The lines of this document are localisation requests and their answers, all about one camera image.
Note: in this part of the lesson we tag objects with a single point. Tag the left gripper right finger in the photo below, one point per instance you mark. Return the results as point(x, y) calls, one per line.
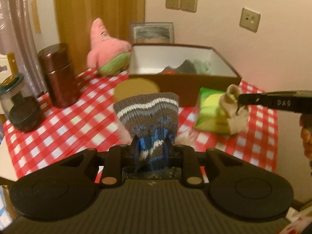
point(185, 158)

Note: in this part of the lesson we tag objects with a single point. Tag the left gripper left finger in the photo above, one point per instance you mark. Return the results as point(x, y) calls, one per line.
point(118, 157)

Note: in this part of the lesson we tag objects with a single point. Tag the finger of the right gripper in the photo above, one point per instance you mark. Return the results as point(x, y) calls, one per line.
point(250, 99)

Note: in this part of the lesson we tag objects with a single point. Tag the beige sock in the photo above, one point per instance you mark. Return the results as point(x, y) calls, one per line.
point(237, 115)

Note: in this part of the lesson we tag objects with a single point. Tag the striped knit sock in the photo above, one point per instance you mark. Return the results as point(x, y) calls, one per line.
point(152, 118)

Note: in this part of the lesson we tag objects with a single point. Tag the cotton swab bag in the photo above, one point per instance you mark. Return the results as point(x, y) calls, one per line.
point(187, 137)

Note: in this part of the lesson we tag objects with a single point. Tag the grey towel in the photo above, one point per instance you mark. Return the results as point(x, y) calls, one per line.
point(186, 67)

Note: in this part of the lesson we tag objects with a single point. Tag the person's right hand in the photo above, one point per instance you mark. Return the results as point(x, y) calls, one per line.
point(305, 135)

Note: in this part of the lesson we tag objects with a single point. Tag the green tissue pack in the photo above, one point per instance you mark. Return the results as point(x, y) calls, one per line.
point(209, 115)

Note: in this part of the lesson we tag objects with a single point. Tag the red white checkered tablecloth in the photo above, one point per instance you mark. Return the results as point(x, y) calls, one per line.
point(90, 122)

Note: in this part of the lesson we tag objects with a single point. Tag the brown cardboard box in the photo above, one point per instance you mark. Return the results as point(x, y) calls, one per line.
point(149, 61)

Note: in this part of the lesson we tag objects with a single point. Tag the cashew jar gold lid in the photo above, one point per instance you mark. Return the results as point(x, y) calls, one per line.
point(133, 87)

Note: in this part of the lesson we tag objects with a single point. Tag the brown metal canister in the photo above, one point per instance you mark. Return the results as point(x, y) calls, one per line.
point(59, 76)

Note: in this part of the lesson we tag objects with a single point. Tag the pink starfish plush toy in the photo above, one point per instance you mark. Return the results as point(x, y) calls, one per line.
point(109, 56)

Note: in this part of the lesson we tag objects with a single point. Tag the glass jar dark lid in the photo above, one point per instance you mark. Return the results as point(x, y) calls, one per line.
point(20, 106)

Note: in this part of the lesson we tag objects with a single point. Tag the framed picture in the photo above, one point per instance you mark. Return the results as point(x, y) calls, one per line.
point(151, 32)

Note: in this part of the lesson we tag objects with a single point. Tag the white wooden chair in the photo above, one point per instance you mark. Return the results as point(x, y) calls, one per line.
point(8, 65)

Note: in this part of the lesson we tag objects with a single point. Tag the wooden door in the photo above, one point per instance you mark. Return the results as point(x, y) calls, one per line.
point(75, 17)

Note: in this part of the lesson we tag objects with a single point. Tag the single wall socket plate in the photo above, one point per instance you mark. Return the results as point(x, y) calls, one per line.
point(250, 20)

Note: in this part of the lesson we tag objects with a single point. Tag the double wall socket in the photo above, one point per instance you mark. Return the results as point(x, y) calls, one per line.
point(184, 5)

